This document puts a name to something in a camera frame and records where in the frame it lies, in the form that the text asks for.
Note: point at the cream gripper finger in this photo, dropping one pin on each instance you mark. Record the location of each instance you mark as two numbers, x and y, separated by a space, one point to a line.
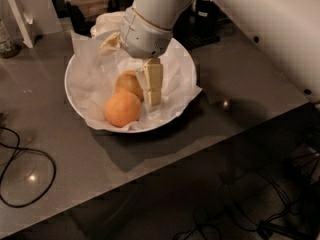
150 77
110 44

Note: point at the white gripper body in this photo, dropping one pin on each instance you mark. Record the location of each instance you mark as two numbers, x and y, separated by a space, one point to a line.
141 37

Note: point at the orange fruit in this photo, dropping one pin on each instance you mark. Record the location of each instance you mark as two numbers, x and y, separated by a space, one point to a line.
122 108
127 81

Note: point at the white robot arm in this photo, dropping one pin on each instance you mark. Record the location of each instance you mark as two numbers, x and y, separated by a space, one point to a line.
287 31

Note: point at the large white bowl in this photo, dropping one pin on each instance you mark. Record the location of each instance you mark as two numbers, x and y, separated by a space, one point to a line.
71 90

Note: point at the white crumpled paper liner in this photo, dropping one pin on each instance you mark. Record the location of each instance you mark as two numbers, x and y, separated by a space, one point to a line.
90 70

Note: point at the black cup with packets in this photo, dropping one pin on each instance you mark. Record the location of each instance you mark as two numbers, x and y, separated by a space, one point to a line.
206 14

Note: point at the white board stand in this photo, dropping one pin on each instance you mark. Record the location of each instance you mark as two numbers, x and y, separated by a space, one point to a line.
24 22

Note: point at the glass bottle at left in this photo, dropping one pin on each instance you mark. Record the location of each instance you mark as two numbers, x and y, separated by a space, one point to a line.
8 48

